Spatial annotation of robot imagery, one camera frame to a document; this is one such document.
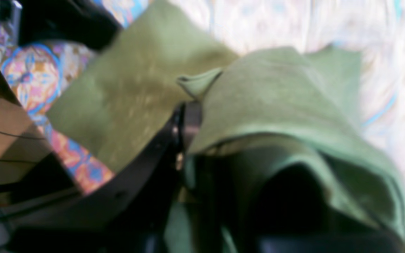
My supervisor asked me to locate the green t-shirt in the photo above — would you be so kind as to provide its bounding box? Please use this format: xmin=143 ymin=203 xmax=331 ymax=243
xmin=46 ymin=0 xmax=405 ymax=253

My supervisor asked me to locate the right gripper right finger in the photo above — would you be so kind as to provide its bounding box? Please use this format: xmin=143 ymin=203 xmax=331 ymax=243
xmin=255 ymin=225 xmax=405 ymax=253

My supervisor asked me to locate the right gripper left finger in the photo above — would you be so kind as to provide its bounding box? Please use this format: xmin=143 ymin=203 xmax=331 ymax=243
xmin=9 ymin=101 xmax=201 ymax=253

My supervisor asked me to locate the patterned tablecloth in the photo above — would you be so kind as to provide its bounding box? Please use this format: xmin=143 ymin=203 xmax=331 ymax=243
xmin=0 ymin=0 xmax=405 ymax=191

